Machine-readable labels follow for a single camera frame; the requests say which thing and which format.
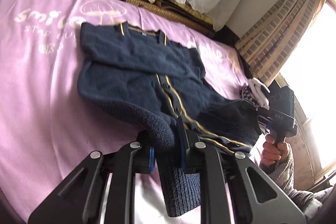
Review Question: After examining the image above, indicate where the brown woven mat stack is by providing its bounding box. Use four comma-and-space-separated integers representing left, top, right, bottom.
122, 0, 216, 38

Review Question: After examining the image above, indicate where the beige patterned curtain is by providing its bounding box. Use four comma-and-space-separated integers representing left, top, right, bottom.
235, 0, 326, 86

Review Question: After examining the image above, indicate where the grey knit sleeve forearm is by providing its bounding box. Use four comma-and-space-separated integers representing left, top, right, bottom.
260, 144, 333, 219

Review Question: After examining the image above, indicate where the navy knit cardigan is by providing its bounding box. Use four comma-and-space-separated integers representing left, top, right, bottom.
77, 23, 261, 217

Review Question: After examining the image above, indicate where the checkered white cloth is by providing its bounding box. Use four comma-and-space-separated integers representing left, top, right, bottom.
240, 77, 270, 110

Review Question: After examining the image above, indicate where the pink printed blanket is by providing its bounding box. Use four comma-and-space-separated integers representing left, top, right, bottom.
1, 0, 247, 221

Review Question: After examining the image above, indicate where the person's right hand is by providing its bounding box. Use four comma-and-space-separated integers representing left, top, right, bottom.
261, 134, 289, 167

